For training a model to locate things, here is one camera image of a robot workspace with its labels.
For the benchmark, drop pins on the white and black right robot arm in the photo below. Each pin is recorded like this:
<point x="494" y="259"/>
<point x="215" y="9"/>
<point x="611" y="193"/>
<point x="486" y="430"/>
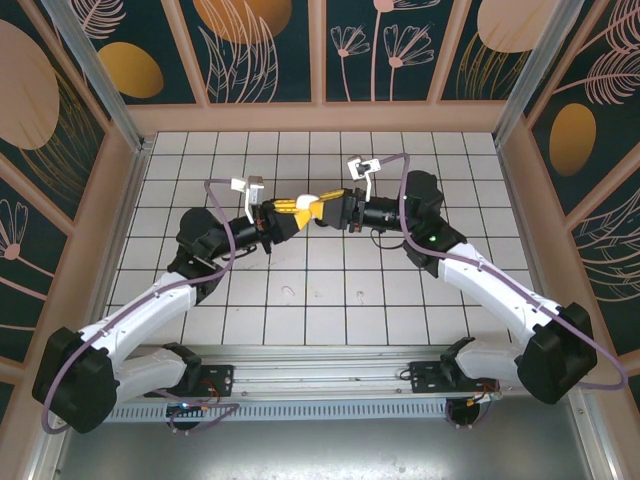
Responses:
<point x="500" y="295"/>

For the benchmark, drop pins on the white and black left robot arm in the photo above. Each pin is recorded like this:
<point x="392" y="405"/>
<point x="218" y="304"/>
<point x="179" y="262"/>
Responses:
<point x="150" y="305"/>

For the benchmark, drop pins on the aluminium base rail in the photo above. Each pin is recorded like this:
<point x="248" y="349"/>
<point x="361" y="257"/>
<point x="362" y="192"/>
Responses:
<point x="320" y="372"/>

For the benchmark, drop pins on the aluminium frame post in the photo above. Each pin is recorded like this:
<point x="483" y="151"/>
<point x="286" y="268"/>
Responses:
<point x="537" y="70"/>
<point x="100" y="85"/>

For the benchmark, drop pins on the white earbud charging case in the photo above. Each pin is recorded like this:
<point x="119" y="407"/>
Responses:
<point x="305" y="201"/>

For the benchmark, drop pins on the grey metal sheet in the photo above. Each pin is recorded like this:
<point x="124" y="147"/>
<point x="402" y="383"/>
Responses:
<point x="320" y="450"/>

